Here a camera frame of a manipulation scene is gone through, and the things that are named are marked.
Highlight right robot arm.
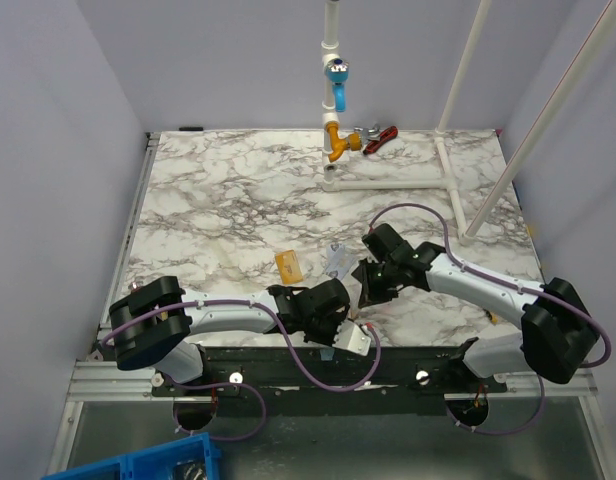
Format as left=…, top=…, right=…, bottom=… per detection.
left=353, top=223, right=601, bottom=392

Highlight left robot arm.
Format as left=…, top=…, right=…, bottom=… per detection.
left=101, top=276, right=358, bottom=395

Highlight gold card middle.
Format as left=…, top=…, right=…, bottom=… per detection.
left=275, top=250, right=304, bottom=285

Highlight blue tape piece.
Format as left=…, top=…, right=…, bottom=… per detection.
left=319, top=348, right=335, bottom=362

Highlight red black pliers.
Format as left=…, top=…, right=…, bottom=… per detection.
left=353, top=124, right=399, bottom=156

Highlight orange pipe valve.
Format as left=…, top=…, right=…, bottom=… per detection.
left=324, top=121, right=363, bottom=163

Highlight blue plastic bin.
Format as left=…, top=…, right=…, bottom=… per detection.
left=44, top=433, right=221, bottom=480

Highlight blue pipe valve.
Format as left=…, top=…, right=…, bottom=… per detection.
left=323, top=55, right=350, bottom=113

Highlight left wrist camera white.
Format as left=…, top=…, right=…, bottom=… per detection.
left=332, top=320, right=372, bottom=356

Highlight yellow handled pliers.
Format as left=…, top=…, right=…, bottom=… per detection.
left=485, top=310, right=498, bottom=324

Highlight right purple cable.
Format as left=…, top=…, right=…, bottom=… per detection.
left=367, top=203, right=613, bottom=436

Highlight white PVC pipe frame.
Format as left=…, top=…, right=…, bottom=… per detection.
left=321, top=1, right=616, bottom=244

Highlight aluminium rail frame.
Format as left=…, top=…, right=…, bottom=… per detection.
left=67, top=130, right=608, bottom=479

